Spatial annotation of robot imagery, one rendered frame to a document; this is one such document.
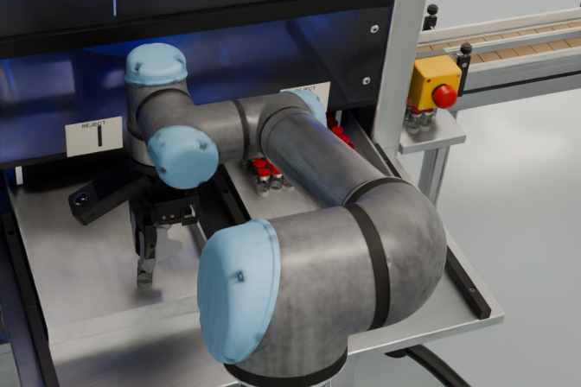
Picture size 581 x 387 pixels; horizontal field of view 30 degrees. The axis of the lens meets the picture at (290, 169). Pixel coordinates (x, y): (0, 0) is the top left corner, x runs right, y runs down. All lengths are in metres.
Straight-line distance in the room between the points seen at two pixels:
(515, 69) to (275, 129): 0.90
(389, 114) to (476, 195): 1.39
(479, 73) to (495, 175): 1.27
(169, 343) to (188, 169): 0.35
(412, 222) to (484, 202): 2.23
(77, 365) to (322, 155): 0.54
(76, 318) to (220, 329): 0.66
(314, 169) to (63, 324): 0.52
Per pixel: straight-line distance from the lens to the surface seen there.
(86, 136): 1.65
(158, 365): 1.52
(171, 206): 1.48
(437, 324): 1.62
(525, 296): 2.95
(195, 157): 1.26
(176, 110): 1.30
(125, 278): 1.63
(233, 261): 0.91
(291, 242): 0.92
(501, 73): 2.07
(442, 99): 1.83
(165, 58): 1.35
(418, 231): 0.97
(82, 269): 1.64
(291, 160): 1.19
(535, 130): 3.51
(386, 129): 1.86
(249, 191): 1.77
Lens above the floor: 2.06
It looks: 40 degrees down
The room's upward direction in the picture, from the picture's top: 6 degrees clockwise
